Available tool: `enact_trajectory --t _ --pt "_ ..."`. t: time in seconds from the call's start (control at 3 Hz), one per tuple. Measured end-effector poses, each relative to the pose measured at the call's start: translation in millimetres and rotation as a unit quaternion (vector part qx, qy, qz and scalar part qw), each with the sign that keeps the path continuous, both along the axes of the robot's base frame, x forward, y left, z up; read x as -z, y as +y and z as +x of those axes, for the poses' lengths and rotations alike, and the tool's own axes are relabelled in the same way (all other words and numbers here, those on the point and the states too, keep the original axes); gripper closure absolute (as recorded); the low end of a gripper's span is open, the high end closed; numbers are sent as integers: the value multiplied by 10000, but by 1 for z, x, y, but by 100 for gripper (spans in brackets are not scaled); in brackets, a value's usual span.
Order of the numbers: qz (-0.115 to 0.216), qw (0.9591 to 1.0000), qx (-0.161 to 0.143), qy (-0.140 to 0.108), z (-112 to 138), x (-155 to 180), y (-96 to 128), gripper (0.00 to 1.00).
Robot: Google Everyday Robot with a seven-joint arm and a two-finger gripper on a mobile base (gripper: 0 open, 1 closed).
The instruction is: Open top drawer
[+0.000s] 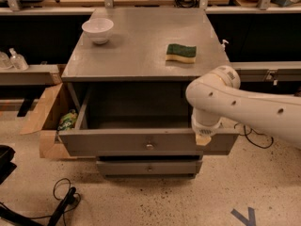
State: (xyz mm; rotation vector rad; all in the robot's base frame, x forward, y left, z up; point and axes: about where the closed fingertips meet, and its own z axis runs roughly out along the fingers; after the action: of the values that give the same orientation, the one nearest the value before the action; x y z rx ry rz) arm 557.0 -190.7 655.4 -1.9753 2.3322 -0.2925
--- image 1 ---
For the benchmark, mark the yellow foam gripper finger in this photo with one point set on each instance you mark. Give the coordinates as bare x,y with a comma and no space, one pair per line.
203,140

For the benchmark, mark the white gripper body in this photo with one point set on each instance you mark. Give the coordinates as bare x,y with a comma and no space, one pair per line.
205,129

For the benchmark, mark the grey top drawer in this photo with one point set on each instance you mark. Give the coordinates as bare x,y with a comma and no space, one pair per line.
139,119

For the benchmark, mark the grey drawer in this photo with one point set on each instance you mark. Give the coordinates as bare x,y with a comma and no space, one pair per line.
178,167
139,119

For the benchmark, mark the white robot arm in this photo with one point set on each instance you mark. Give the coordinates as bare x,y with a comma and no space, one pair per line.
217,94

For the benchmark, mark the grey drawer cabinet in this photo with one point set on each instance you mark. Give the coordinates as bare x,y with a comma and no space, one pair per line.
136,52

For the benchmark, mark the grey bottom drawer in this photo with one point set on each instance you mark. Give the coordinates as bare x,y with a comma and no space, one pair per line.
178,167

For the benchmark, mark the green yellow sponge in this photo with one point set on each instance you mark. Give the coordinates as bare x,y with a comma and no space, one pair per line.
181,53

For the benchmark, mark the white pump bottle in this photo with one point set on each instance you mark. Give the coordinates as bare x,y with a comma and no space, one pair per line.
224,44

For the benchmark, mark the blue tape floor marker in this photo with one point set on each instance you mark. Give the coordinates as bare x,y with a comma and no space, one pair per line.
250,220

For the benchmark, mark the green snack bag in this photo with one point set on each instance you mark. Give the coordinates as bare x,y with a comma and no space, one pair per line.
67,121

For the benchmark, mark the white bowl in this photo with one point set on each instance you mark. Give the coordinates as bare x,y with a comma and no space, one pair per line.
99,30

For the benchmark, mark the cardboard box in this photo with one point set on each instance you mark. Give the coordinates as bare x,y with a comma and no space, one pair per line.
53,104

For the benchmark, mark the clear sanitizer bottle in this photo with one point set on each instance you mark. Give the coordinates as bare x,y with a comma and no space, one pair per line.
18,60

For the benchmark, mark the clear bottle at edge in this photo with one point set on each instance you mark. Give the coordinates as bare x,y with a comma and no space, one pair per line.
5,62

